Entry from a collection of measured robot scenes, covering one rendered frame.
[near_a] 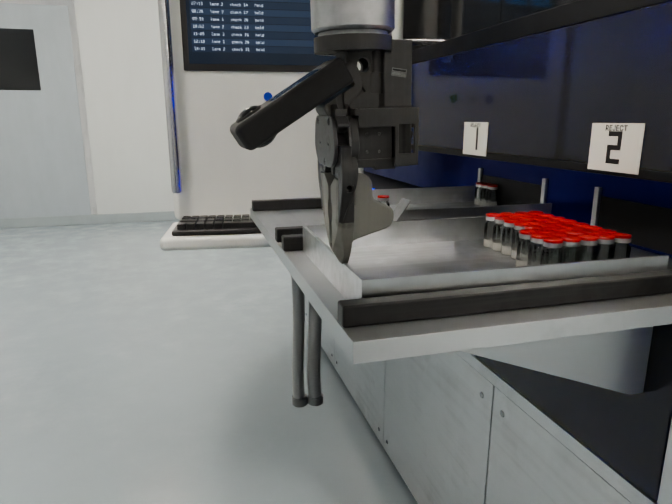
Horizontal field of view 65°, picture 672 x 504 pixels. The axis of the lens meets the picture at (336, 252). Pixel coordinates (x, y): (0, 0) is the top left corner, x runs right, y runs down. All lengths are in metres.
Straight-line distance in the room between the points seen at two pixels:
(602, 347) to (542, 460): 0.33
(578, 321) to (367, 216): 0.22
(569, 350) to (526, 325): 0.17
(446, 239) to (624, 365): 0.28
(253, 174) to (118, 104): 4.62
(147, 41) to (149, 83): 0.40
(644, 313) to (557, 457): 0.41
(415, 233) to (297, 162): 0.69
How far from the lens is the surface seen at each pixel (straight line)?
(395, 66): 0.51
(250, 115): 0.48
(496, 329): 0.49
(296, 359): 1.66
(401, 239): 0.76
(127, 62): 5.98
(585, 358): 0.68
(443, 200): 1.16
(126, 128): 5.96
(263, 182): 1.40
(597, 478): 0.88
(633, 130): 0.74
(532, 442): 0.98
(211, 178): 1.41
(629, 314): 0.57
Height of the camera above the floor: 1.05
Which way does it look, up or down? 14 degrees down
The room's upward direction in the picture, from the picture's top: straight up
